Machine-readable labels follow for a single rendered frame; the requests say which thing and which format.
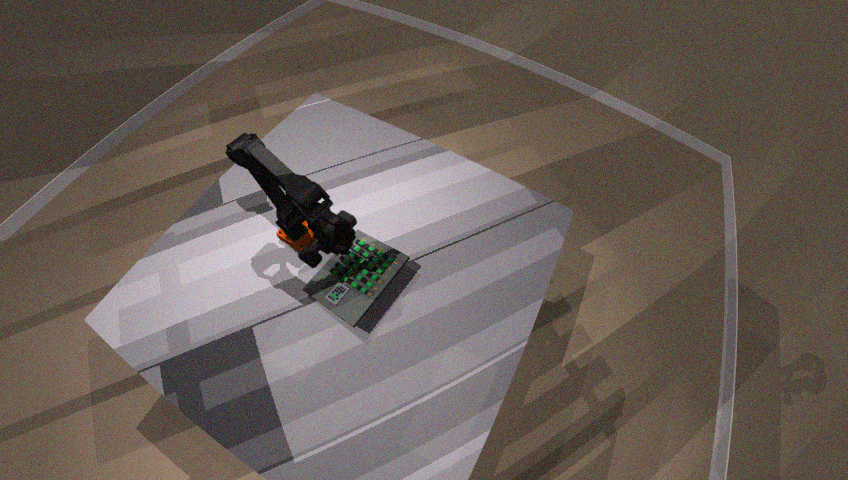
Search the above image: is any grey switch panel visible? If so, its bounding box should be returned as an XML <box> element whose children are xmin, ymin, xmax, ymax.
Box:
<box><xmin>302</xmin><ymin>229</ymin><xmax>410</xmax><ymax>328</ymax></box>

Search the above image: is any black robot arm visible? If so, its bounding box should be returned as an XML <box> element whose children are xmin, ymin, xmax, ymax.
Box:
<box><xmin>226</xmin><ymin>133</ymin><xmax>356</xmax><ymax>255</ymax></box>

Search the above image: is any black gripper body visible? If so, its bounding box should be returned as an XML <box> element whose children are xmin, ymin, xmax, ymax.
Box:
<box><xmin>298</xmin><ymin>210</ymin><xmax>357</xmax><ymax>268</ymax></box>

